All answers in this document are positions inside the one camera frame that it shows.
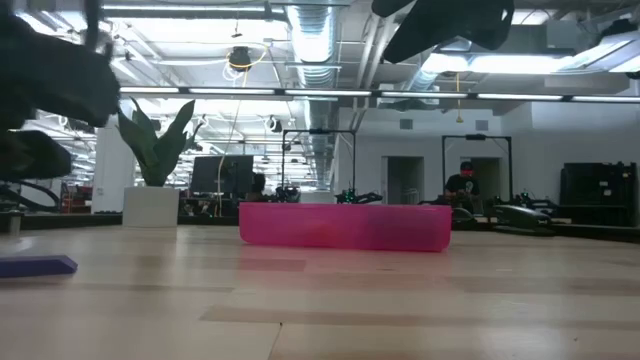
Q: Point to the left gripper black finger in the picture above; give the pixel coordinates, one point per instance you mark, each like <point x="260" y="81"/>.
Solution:
<point x="85" y="87"/>
<point x="35" y="157"/>

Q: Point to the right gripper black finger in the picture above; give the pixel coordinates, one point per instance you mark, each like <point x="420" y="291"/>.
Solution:
<point x="392" y="6"/>
<point x="410" y="42"/>

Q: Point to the purple bevelled eraser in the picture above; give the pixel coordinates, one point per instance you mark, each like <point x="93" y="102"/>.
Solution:
<point x="35" y="266"/>

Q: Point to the pink plastic pencil box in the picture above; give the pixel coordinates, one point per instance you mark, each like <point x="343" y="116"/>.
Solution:
<point x="345" y="227"/>

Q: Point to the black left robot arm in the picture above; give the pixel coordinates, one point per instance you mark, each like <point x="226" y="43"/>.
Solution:
<point x="47" y="200"/>

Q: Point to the black background robot arm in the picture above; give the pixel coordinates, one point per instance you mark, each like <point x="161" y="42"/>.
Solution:
<point x="537" y="200"/>
<point x="357" y="197"/>
<point x="287" y="194"/>

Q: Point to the red tool cart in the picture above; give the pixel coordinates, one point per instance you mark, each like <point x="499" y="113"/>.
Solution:
<point x="75" y="200"/>

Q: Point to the white pillar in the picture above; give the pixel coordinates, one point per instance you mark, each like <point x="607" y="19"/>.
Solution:
<point x="107" y="180"/>

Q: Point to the green leafy plant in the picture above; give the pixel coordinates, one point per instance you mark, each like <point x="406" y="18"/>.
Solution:
<point x="157" y="150"/>

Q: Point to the white square planter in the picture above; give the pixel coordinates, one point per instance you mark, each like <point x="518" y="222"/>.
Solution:
<point x="150" y="207"/>

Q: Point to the person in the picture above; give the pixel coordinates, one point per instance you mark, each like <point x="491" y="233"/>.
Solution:
<point x="462" y="186"/>
<point x="258" y="186"/>

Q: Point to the black computer monitor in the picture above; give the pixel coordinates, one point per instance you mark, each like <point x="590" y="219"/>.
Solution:
<point x="222" y="173"/>

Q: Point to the grey rounded object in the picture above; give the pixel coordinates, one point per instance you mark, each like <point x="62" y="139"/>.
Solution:
<point x="464" y="217"/>

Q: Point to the black rounded device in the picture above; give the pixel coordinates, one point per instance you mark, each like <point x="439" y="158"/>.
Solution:
<point x="522" y="217"/>

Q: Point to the black storage cabinet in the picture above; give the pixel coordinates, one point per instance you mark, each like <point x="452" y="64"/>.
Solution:
<point x="600" y="195"/>

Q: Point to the silver ventilation duct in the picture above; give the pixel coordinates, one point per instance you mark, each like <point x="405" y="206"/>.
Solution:
<point x="422" y="82"/>
<point x="315" y="40"/>

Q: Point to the grey metal post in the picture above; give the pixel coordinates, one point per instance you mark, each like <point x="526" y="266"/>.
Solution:
<point x="15" y="223"/>

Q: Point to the black frame bar with lights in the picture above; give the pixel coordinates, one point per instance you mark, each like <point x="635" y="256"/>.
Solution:
<point x="350" y="93"/>

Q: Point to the grey wall vent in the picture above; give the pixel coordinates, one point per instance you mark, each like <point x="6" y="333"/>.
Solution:
<point x="406" y="124"/>
<point x="481" y="125"/>

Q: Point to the black robot station frame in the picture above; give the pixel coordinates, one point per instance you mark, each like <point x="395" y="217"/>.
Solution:
<point x="475" y="136"/>
<point x="320" y="131"/>

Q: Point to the black overhead camera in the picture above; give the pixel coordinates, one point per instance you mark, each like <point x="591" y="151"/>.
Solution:
<point x="240" y="57"/>

